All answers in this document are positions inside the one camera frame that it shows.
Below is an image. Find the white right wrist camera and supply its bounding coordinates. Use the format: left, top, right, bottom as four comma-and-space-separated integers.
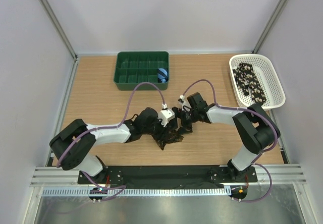
178, 95, 191, 111

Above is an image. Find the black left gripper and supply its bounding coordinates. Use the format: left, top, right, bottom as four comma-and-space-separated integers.
142, 115, 171, 142

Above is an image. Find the white slotted cable duct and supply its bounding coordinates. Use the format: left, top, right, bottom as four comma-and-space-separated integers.
42, 186, 231, 197

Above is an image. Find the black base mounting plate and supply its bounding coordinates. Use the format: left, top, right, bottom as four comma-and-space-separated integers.
92, 165, 258, 190

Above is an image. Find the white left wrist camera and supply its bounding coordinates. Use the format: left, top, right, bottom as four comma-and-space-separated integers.
157, 103, 175, 128

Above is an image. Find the rolled blue striped tie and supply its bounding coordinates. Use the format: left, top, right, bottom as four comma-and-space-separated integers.
157, 68, 168, 83

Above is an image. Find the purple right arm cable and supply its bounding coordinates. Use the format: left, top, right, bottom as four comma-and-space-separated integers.
181, 79, 280, 203

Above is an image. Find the black tie with gold keys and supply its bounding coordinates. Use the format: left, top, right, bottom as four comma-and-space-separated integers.
152, 130, 184, 150

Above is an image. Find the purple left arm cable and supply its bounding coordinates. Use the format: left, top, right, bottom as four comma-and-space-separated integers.
56, 82, 167, 199

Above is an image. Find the white perforated plastic basket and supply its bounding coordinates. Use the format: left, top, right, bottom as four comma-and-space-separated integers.
229, 54, 286, 110

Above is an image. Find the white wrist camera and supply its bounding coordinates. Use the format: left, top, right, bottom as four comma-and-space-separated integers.
178, 95, 191, 111
157, 103, 175, 128

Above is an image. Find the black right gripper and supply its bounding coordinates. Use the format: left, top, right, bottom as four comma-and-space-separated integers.
169, 106, 199, 136

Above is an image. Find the black tie with white pattern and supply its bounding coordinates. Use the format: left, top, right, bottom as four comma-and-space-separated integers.
233, 63, 267, 105

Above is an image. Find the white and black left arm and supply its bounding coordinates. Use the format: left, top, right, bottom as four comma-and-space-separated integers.
49, 107, 183, 184

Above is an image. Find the green divided organizer tray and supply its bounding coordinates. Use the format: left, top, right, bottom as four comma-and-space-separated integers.
114, 51, 170, 91

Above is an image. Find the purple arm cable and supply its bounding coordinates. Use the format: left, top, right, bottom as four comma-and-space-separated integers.
181, 79, 280, 203
56, 82, 167, 199

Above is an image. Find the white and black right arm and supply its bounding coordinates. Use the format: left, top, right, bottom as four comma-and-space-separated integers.
172, 92, 281, 182

